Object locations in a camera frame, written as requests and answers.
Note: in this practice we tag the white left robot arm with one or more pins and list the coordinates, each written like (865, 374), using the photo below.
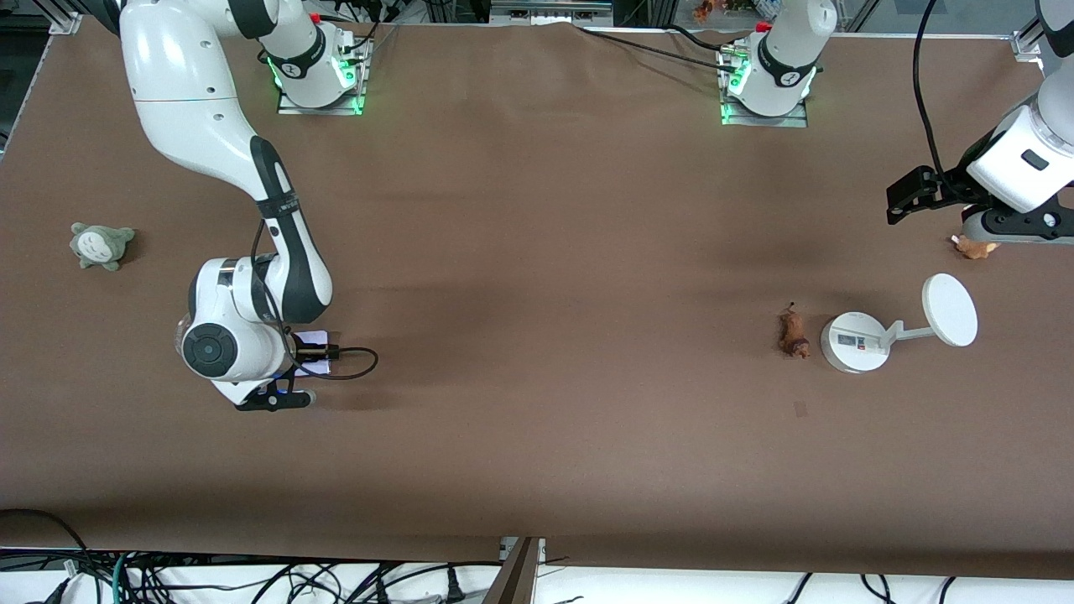
(789, 50)

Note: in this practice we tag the grey metal box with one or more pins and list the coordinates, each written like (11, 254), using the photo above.
(550, 10)

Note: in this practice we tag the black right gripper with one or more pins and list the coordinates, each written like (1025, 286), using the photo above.
(299, 345)

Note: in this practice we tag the black power plug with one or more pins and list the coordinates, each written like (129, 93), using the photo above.
(454, 585)

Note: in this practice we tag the aluminium frame profile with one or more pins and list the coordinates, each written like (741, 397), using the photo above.
(1025, 42)

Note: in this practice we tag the white round phone stand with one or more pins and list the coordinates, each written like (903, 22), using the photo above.
(856, 342)

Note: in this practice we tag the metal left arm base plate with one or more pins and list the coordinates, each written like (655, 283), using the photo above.
(797, 117)

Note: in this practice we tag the dark table support beam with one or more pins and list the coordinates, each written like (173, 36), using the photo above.
(516, 580)

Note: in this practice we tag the orange background toy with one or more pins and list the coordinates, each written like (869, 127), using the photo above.
(707, 10)

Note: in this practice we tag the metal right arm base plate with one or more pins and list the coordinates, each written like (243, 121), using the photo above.
(362, 80)

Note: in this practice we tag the brown lion statue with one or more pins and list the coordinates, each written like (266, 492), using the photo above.
(792, 334)

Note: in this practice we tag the grey green plush toy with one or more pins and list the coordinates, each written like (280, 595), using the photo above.
(102, 246)

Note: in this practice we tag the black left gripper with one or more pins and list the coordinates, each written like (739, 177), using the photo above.
(951, 186)

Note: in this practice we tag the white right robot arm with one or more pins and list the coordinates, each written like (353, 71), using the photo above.
(185, 75)

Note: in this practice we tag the brown plush toy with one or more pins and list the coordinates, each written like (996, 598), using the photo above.
(973, 248)

